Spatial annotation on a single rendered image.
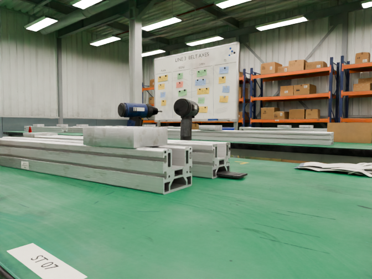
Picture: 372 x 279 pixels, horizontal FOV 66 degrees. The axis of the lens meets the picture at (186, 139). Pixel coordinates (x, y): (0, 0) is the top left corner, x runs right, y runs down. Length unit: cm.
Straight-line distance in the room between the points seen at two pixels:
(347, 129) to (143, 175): 206
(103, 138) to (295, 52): 1133
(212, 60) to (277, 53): 819
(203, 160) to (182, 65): 366
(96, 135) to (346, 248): 50
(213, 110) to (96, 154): 329
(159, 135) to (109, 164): 12
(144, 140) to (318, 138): 159
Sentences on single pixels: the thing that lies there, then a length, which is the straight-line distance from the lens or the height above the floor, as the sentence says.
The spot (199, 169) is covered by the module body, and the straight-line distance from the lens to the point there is 72.
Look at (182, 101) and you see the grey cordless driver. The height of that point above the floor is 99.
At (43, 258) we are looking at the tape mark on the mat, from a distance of 34.
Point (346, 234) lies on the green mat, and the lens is 41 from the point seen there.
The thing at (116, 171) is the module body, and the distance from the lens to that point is 64.
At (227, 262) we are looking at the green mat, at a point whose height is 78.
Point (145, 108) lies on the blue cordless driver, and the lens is 120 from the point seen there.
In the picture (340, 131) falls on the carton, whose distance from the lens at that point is 249.
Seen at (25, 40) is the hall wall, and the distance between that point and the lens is 1342.
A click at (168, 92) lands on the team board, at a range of 445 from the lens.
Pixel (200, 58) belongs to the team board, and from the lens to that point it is 413.
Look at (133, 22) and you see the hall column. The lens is 998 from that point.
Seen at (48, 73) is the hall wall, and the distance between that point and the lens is 1357.
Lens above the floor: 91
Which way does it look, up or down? 3 degrees down
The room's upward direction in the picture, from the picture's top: straight up
